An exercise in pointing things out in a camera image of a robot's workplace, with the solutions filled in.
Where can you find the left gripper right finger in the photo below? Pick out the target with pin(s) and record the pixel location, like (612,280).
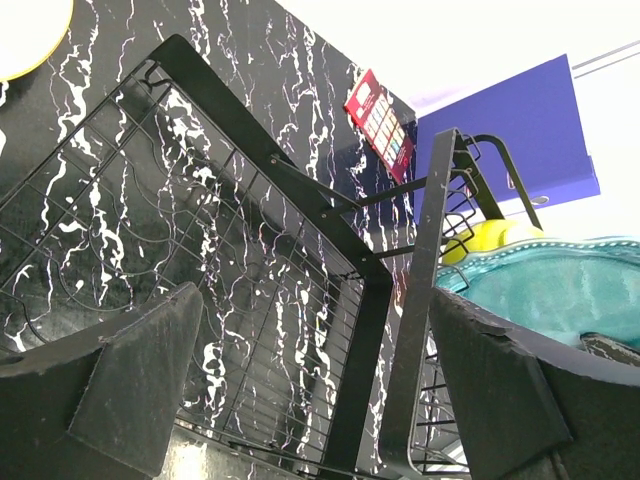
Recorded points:
(529,407)

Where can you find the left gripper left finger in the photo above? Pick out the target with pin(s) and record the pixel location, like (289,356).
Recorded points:
(100,403)

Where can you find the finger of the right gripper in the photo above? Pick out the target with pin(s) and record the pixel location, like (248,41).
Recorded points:
(609,348)

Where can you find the teal scalloped plate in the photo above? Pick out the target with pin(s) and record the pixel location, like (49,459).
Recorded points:
(558,288)

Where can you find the yellow bowl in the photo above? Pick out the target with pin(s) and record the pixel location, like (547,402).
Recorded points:
(486,236)

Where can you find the black wire dish rack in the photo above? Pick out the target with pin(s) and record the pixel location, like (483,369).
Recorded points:
(170,180)

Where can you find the beige bird plate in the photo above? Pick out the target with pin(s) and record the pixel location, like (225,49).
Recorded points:
(30,32)

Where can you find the purple binder right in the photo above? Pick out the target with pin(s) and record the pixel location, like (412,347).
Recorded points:
(535,113)

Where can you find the dark red card booklet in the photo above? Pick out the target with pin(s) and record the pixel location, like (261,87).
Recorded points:
(371,111)

